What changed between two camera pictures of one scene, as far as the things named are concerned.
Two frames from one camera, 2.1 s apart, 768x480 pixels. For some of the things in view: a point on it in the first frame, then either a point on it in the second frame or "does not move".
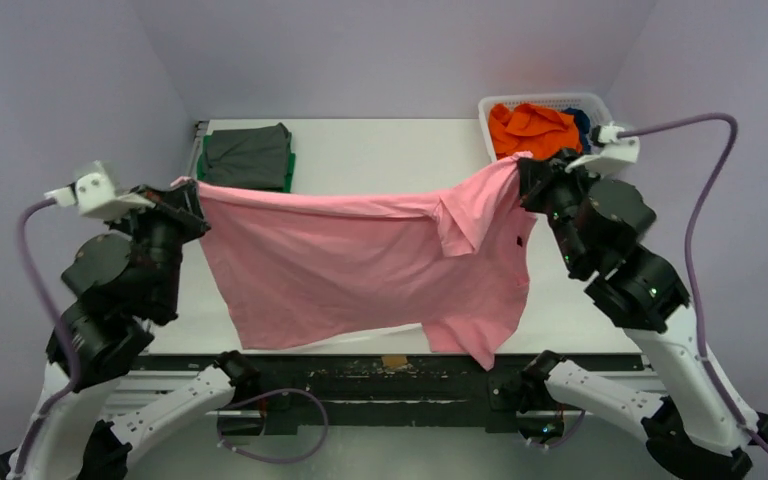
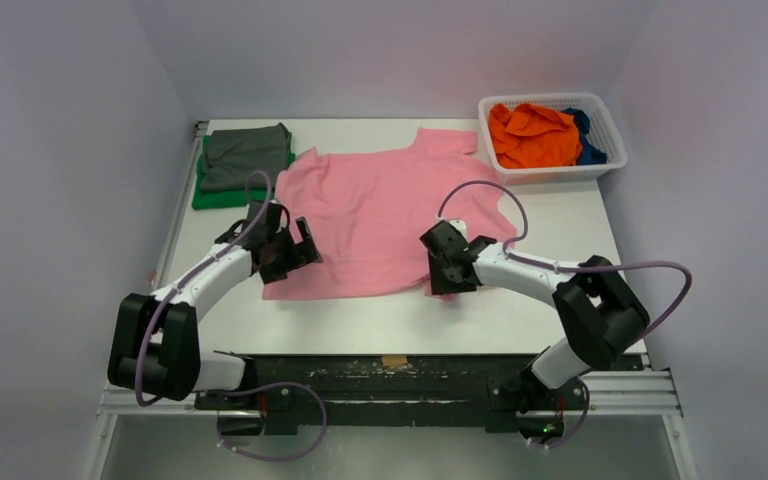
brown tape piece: [392, 361] does not move
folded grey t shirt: [253, 156] does not move
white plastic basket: [596, 107] does not move
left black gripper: [180, 203] -> [295, 258]
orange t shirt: [527, 128] does not move
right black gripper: [539, 183] -> [442, 266]
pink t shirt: [449, 264] -> [367, 211]
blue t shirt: [583, 120] does not move
